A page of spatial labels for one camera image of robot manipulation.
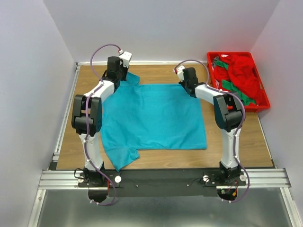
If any red plastic bin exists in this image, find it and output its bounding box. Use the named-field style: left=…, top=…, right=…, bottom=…
left=207, top=52, right=270, bottom=113

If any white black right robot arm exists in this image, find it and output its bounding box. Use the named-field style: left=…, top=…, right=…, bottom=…
left=174, top=65, right=245, bottom=185

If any green t-shirt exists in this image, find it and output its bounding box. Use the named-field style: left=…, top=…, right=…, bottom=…
left=213, top=60, right=256, bottom=106

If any teal t-shirt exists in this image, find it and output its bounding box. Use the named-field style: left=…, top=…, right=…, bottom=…
left=100, top=73, right=207, bottom=171

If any aluminium frame rail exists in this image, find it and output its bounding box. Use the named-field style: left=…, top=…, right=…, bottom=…
left=29, top=69, right=301, bottom=227

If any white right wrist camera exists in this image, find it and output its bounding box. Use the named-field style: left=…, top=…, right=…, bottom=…
left=175, top=65, right=185, bottom=81

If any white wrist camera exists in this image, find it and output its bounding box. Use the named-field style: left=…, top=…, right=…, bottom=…
left=119, top=50, right=132, bottom=68
left=175, top=65, right=185, bottom=81

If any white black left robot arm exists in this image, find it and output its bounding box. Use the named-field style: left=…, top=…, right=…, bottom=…
left=71, top=52, right=132, bottom=187

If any grey garment in bin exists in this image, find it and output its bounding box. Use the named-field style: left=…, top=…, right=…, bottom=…
left=212, top=56, right=220, bottom=68

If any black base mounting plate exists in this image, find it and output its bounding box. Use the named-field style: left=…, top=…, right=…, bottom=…
left=74, top=168, right=246, bottom=201

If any red t-shirt pile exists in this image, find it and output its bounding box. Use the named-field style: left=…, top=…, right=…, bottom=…
left=215, top=54, right=263, bottom=105

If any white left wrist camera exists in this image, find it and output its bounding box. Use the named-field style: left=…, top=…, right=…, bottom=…
left=119, top=50, right=132, bottom=68

